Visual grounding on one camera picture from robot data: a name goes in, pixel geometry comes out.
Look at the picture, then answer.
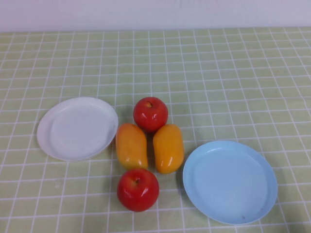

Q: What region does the red apple stem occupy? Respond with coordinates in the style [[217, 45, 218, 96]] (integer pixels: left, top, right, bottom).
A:
[[117, 168, 160, 213], [133, 97, 169, 133]]

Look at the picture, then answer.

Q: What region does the yellow orange mango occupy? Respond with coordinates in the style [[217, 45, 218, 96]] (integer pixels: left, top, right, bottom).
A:
[[153, 124, 185, 175]]

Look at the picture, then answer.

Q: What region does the orange mango with green tinge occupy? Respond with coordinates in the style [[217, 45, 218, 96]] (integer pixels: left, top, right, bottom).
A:
[[115, 123, 148, 170]]

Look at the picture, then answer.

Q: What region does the white round plate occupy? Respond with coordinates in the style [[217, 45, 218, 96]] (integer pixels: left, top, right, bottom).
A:
[[36, 96, 119, 161]]

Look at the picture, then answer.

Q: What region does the light blue round plate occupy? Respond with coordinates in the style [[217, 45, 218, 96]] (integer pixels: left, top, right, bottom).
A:
[[182, 140, 278, 225]]

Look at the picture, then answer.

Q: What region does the green checked tablecloth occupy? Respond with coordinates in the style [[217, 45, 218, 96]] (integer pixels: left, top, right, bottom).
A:
[[0, 26, 311, 233]]

